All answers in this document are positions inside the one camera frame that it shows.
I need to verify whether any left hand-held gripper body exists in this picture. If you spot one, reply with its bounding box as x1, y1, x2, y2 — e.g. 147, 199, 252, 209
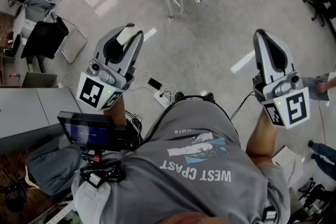
76, 56, 137, 112

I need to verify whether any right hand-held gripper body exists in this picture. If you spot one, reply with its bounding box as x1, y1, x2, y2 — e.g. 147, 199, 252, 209
251, 72, 311, 130

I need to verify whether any white foam block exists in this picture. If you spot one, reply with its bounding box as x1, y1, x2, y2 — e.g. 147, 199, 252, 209
116, 27, 142, 46

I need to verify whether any person's left forearm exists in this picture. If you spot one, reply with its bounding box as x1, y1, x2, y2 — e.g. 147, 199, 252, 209
103, 95, 128, 129

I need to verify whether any person's right forearm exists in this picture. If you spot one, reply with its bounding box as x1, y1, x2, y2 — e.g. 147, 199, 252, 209
245, 110, 279, 167

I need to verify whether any black smartphone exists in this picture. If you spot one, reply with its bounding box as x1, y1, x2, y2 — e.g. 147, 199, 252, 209
148, 77, 163, 89

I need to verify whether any white power strip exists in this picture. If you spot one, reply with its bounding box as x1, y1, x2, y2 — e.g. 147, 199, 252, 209
153, 88, 172, 109

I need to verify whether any white box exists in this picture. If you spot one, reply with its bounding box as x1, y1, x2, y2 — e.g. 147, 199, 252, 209
271, 145, 305, 188

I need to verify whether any black body-worn monitor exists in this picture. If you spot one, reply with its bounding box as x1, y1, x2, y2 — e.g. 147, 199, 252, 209
57, 111, 130, 152

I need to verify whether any black office chair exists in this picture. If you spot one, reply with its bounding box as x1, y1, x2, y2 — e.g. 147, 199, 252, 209
0, 180, 29, 215
298, 177, 334, 212
303, 0, 336, 27

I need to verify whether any grey shelf unit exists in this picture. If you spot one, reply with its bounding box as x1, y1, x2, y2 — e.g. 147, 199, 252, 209
0, 54, 58, 89

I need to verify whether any white drawer cabinet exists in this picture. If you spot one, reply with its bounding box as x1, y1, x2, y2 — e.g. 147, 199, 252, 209
13, 7, 37, 47

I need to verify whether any grey desk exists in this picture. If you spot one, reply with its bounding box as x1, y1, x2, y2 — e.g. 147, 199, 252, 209
0, 88, 82, 152

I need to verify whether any grey jacket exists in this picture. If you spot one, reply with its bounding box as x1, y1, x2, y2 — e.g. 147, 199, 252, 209
25, 136, 86, 197

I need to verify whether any person's grey printed t-shirt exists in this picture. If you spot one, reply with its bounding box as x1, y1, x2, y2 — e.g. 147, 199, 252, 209
70, 99, 291, 224

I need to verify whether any white charging cable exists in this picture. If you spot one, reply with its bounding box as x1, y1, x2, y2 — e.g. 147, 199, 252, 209
128, 84, 177, 99

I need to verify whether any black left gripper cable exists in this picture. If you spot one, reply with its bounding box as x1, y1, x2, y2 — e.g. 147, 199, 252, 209
124, 110, 144, 144

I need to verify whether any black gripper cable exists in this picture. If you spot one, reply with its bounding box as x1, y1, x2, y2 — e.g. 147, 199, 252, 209
124, 110, 144, 144
230, 91, 257, 119

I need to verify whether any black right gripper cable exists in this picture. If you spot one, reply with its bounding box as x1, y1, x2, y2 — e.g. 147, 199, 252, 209
230, 91, 257, 119

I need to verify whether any black chair with metal frame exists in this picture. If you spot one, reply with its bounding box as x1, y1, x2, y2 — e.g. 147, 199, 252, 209
20, 12, 89, 65

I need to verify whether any black waist cable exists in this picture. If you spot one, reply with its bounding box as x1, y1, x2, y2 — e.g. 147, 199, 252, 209
141, 94, 239, 145

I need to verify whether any black monitor mount clamp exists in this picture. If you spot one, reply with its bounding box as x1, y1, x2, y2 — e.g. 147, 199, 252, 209
79, 148, 127, 190

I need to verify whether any white harness strap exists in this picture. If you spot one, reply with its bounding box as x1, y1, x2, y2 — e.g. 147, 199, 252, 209
71, 180, 112, 224
264, 206, 278, 224

